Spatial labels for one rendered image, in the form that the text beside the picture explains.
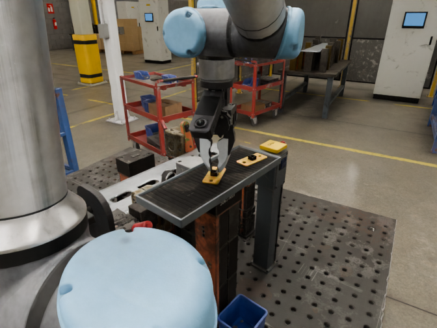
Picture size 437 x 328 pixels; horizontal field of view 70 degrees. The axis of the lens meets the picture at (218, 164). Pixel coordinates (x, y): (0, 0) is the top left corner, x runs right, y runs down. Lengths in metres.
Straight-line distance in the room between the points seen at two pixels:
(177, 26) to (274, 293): 0.85
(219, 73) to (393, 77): 6.35
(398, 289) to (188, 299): 2.12
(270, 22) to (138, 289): 0.36
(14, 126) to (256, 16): 0.30
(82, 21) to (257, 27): 7.65
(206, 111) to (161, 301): 0.45
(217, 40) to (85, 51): 7.52
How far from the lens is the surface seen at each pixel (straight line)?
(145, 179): 1.09
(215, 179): 0.72
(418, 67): 6.88
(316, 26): 7.92
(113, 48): 4.91
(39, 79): 0.29
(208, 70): 0.65
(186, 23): 0.53
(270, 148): 0.91
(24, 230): 0.30
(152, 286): 0.25
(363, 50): 7.73
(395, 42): 6.85
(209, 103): 0.65
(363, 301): 1.15
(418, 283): 2.42
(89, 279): 0.26
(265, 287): 1.11
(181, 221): 0.59
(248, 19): 0.44
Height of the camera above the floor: 1.51
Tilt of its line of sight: 26 degrees down
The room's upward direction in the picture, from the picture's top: straight up
